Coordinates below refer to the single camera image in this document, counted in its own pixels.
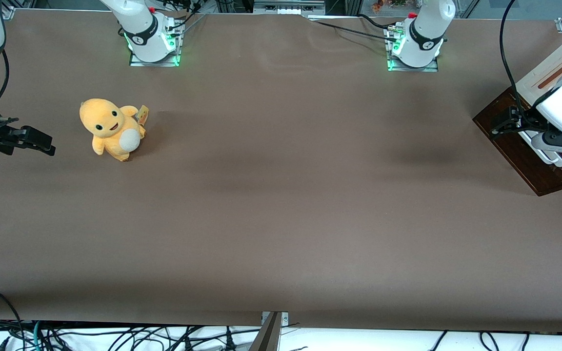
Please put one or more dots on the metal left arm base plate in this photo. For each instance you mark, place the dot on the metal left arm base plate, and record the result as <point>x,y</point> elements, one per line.
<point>410,67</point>

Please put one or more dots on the metal table edge bracket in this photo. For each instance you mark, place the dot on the metal table edge bracket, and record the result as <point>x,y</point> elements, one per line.
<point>269,331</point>

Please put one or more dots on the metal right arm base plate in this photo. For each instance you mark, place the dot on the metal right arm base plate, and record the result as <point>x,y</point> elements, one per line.
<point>154,61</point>

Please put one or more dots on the orange background toy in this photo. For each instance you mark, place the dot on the orange background toy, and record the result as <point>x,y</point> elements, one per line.
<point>377,6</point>

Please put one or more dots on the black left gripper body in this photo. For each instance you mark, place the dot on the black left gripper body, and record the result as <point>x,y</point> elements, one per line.
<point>526,119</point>

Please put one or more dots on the aluminium frame with sockets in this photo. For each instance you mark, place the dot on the aluminium frame with sockets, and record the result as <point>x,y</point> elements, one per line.
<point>289,7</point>

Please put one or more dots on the yellow plush toy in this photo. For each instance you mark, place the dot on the yellow plush toy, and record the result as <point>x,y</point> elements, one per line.
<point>110,129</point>

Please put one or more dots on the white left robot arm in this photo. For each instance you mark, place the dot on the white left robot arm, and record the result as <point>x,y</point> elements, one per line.
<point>422,36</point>

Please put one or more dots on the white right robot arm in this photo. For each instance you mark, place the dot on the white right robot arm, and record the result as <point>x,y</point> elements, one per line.
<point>144,34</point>

